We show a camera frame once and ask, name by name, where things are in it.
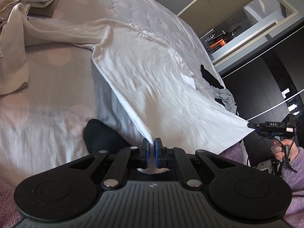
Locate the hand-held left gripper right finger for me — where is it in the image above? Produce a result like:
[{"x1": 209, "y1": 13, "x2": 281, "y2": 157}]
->
[{"x1": 154, "y1": 138, "x2": 241, "y2": 191}]

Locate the bed with pink-dotted sheet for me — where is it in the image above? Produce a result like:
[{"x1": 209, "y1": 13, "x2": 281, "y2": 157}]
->
[{"x1": 0, "y1": 0, "x2": 240, "y2": 195}]

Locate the black wardrobe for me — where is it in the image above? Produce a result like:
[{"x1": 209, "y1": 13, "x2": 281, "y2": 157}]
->
[{"x1": 220, "y1": 44, "x2": 304, "y2": 152}]

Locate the orange chair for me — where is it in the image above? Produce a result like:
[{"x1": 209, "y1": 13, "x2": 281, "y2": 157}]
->
[{"x1": 206, "y1": 39, "x2": 226, "y2": 53}]

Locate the person's right forearm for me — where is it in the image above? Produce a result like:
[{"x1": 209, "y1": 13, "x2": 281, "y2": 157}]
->
[{"x1": 281, "y1": 147, "x2": 304, "y2": 193}]

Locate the black garment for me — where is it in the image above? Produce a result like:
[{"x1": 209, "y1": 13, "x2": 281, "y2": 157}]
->
[
  {"x1": 83, "y1": 119, "x2": 133, "y2": 156},
  {"x1": 200, "y1": 64, "x2": 225, "y2": 89}
]

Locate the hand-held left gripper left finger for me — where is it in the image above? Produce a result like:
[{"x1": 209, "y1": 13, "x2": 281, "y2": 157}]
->
[{"x1": 66, "y1": 138, "x2": 150, "y2": 191}]

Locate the grey garment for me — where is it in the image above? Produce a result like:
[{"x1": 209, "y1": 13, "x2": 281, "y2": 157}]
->
[{"x1": 212, "y1": 87, "x2": 238, "y2": 113}]

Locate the person's right hand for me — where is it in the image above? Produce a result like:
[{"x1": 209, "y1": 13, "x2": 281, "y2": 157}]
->
[{"x1": 272, "y1": 139, "x2": 299, "y2": 162}]

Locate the beige door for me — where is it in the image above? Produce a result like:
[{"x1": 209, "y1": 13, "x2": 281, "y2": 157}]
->
[{"x1": 177, "y1": 0, "x2": 269, "y2": 37}]

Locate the black cable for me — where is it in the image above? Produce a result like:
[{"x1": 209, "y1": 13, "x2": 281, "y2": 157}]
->
[{"x1": 246, "y1": 135, "x2": 276, "y2": 168}]

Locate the tan folded garment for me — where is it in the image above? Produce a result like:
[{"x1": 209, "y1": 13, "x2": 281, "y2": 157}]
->
[{"x1": 28, "y1": 0, "x2": 70, "y2": 17}]

